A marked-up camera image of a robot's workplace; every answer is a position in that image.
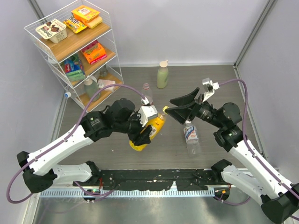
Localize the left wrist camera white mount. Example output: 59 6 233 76
138 98 158 127

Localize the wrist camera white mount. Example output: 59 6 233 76
202 78 220 102
138 98 158 127

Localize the white slotted cable duct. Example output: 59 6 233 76
40 187 215 198

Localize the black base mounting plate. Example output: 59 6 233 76
72 168 240 191

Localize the white chocolate pudding cup pack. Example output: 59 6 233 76
36 19 67 43

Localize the yellow sponge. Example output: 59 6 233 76
86 16 102 29

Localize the yellow candy bag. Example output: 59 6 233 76
63 16 87 34

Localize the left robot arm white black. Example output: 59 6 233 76
17 98 158 193

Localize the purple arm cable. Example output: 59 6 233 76
6 84 148 204
214 78 299 221

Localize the blue green sponge pack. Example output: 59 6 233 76
64 53 85 82

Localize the clear bottle red label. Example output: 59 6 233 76
142 83 153 105

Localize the green soap dispenser bottle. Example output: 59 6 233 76
84 78 99 99

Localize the pink white small packet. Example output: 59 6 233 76
97 79 116 91

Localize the orange pink candy box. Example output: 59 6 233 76
81 40 107 65

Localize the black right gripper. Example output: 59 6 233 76
165 87 225 129

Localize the clear bottle white cap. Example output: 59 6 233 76
64 91 71 98

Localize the white wire shelf rack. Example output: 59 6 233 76
23 0 124 113

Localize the clear bottle blue white label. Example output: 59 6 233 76
183 120 202 157

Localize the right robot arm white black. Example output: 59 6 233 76
165 88 299 224

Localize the orange cracker box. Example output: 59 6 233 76
71 5 100 22

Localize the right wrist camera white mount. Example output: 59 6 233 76
202 78 220 102

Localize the yellow juice bottle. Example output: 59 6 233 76
129 112 167 152

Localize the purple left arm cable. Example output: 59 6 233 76
6 84 148 204

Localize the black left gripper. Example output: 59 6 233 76
114 111 153 146

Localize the green lotion bottle beige cap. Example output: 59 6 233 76
157 60 169 89

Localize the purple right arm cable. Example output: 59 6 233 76
214 78 299 221

